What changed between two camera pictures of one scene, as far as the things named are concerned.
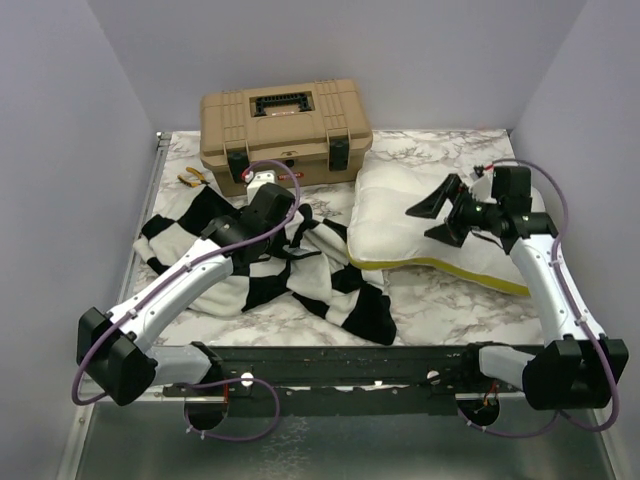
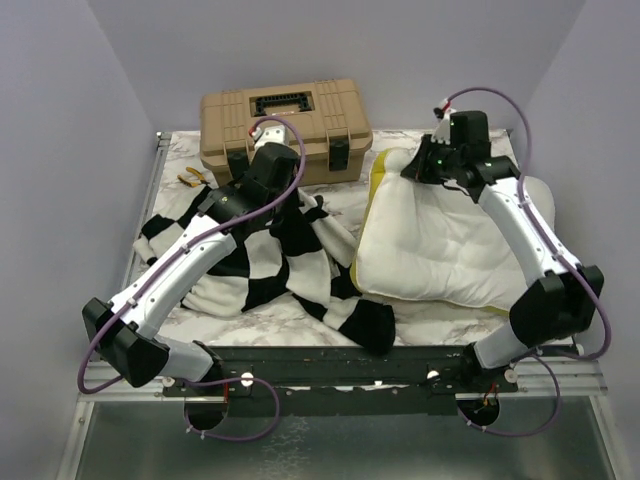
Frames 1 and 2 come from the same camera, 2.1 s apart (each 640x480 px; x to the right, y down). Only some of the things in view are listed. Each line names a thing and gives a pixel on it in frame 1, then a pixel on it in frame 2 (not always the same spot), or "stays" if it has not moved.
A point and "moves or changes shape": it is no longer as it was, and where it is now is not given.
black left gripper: x=281 y=240 -> x=294 y=202
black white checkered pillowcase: x=317 y=268 moves or changes shape
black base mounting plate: x=345 y=379 stays
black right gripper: x=451 y=231 -> x=417 y=169
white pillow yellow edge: x=382 y=234 moves or changes shape
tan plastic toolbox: x=320 y=129 stays
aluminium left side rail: x=161 y=141 stays
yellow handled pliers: x=192 y=183 stays
